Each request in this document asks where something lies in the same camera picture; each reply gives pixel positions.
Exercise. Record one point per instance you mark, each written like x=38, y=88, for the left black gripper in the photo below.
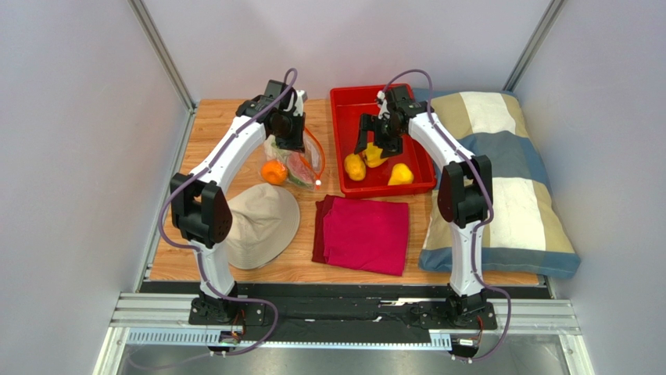
x=298, y=143

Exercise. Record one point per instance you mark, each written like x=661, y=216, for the plaid pillow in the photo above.
x=526, y=235

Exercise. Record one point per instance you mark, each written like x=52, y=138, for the yellow fake pear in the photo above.
x=401, y=174

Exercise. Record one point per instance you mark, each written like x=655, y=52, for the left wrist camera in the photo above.
x=300, y=97

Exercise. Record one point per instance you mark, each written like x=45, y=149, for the magenta folded cloth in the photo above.
x=364, y=235

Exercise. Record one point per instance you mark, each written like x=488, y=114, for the beige bucket hat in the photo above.
x=266, y=219

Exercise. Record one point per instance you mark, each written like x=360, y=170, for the fake watermelon slice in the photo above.
x=298, y=172

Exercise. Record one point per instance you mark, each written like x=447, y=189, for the red plastic tray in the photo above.
x=356, y=126

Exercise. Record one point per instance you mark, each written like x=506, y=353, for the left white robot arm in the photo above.
x=198, y=206

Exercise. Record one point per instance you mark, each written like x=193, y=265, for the clear zip top bag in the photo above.
x=313, y=157

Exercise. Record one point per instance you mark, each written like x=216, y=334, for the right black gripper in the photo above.
x=379, y=127

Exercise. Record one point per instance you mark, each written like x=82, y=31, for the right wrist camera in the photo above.
x=382, y=105

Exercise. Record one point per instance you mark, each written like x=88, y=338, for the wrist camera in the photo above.
x=300, y=97
x=382, y=105

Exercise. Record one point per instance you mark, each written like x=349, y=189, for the yellow fake pepper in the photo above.
x=372, y=156

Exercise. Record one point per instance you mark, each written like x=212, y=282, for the white fake cauliflower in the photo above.
x=273, y=152

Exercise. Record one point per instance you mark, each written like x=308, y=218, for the orange fake fruit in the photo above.
x=274, y=172

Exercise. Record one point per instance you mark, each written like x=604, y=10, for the dark yellow fake fruit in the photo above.
x=355, y=167

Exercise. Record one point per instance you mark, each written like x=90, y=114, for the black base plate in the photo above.
x=337, y=320

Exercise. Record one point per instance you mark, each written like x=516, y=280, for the aluminium frame rail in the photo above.
x=162, y=319

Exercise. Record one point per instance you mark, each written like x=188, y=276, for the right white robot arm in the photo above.
x=465, y=189

